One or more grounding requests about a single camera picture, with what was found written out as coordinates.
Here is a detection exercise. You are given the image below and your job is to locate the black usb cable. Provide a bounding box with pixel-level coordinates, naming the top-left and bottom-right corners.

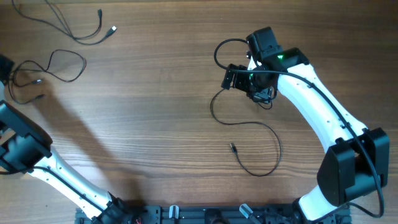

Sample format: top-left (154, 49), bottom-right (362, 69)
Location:
top-left (210, 88), bottom-right (283, 177)
top-left (11, 0), bottom-right (118, 46)
top-left (7, 49), bottom-right (87, 105)

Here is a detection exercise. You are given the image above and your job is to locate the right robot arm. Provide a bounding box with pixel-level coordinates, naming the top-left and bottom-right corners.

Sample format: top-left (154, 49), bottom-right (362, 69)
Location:
top-left (221, 27), bottom-right (389, 223)

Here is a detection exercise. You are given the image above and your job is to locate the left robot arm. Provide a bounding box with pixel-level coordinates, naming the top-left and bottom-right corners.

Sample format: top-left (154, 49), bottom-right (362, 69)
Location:
top-left (1, 49), bottom-right (136, 223)

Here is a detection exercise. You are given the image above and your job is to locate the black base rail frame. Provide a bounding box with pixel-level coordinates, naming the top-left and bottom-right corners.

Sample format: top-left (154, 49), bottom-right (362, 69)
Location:
top-left (74, 203), bottom-right (352, 224)

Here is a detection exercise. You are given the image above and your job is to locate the right camera black cable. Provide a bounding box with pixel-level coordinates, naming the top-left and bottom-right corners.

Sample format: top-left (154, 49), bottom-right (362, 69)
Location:
top-left (213, 38), bottom-right (385, 218)

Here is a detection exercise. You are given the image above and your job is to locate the camera black cable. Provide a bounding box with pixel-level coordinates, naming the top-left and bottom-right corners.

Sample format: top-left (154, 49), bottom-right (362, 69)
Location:
top-left (0, 166), bottom-right (113, 215)
top-left (213, 38), bottom-right (385, 218)

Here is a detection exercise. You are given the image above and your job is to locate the left camera black cable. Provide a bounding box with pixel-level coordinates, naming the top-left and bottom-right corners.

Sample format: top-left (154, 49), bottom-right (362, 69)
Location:
top-left (0, 166), bottom-right (113, 215)

